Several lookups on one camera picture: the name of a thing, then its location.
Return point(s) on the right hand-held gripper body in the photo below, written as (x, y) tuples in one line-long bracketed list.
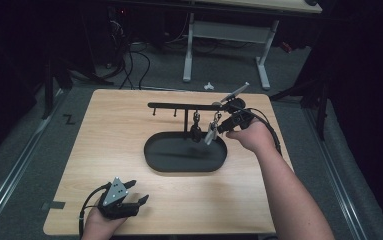
[(237, 116)]

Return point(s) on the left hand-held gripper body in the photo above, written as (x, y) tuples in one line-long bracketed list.
[(115, 201)]

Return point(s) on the black key rack with tray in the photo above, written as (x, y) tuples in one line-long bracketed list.
[(179, 155)]

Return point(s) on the person's right hand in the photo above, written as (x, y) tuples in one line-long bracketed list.
[(254, 136)]

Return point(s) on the person's left hand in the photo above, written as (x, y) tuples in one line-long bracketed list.
[(95, 226)]

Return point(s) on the grey round disc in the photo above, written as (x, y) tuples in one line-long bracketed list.
[(216, 103)]

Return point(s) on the small white floor object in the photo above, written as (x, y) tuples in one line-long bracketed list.
[(208, 86)]

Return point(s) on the grey tape strip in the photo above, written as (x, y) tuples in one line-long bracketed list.
[(55, 205)]

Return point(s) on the white-legged desk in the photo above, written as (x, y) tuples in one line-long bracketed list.
[(232, 31)]

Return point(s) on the black metal stand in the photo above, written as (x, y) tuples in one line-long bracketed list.
[(320, 110), (48, 90)]

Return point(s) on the small red object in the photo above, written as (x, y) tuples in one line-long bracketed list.
[(286, 47)]

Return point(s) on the metal floor rail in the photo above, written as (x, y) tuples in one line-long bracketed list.
[(339, 186), (19, 166)]

